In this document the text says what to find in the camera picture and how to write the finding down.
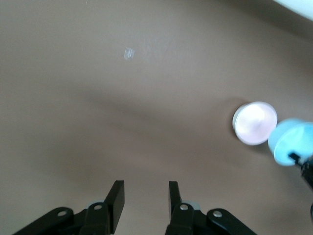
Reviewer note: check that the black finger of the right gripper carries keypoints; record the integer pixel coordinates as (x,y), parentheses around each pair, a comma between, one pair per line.
(299,164)
(309,173)

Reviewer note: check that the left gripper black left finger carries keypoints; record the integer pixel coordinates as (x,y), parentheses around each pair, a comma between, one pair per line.
(115,208)

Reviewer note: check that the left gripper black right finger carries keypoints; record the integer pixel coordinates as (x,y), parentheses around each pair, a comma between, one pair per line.
(176,213)

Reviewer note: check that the light blue bowl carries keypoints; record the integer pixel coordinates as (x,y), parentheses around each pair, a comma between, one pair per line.
(281,147)

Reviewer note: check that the pink bowl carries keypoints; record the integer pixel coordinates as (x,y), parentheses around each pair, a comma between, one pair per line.
(254,122)

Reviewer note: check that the white bowl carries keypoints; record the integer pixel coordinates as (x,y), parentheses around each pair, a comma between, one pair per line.
(234,120)

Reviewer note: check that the brown table cover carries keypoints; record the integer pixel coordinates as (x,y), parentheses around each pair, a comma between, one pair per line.
(122,110)

